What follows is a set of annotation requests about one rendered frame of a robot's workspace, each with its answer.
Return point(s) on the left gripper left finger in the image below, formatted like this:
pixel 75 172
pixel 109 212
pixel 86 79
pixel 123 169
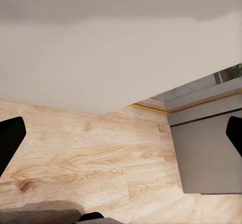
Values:
pixel 12 132

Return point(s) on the fixed window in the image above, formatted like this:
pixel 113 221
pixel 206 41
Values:
pixel 218 85

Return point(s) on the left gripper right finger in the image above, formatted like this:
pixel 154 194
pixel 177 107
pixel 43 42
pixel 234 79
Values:
pixel 234 132

